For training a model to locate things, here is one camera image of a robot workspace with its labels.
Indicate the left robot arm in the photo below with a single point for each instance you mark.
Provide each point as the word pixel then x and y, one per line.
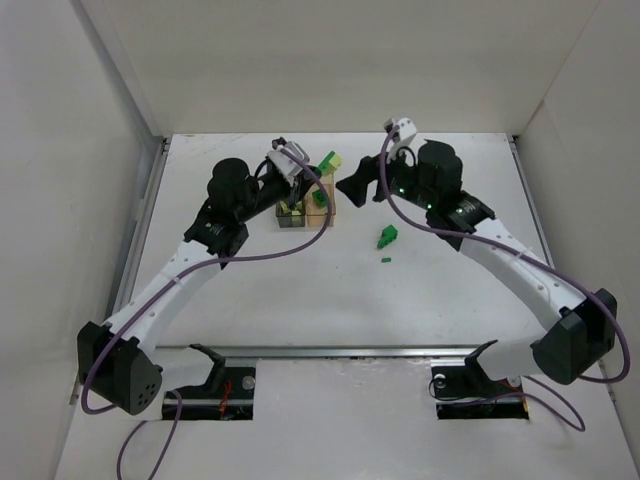
pixel 116 363

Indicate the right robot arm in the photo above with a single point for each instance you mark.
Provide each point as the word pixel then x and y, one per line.
pixel 578 328

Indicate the green 2x4 lego brick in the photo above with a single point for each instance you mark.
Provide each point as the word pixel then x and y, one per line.
pixel 320 199

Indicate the amber transparent container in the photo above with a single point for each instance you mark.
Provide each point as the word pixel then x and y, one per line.
pixel 315 206

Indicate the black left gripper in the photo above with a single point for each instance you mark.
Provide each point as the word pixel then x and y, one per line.
pixel 298 185

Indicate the green and lime lego cluster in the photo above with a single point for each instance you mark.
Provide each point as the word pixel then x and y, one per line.
pixel 330 164

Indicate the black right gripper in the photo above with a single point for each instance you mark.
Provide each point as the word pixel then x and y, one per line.
pixel 379 179

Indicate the smoky grey transparent container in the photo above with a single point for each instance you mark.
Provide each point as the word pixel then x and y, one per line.
pixel 291 215

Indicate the green lego brick stack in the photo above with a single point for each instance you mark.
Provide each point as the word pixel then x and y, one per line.
pixel 388 235

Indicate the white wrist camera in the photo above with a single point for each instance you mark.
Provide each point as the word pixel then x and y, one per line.
pixel 402 130
pixel 288 158

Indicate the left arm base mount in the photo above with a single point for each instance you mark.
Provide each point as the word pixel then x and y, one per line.
pixel 220 390

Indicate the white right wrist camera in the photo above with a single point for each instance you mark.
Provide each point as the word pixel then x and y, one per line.
pixel 402 130

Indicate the lime lego in grey container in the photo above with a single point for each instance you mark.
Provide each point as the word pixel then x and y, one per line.
pixel 292 212

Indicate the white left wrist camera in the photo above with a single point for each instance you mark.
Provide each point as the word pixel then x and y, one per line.
pixel 288 158

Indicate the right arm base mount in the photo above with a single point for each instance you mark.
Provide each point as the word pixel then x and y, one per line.
pixel 463 391

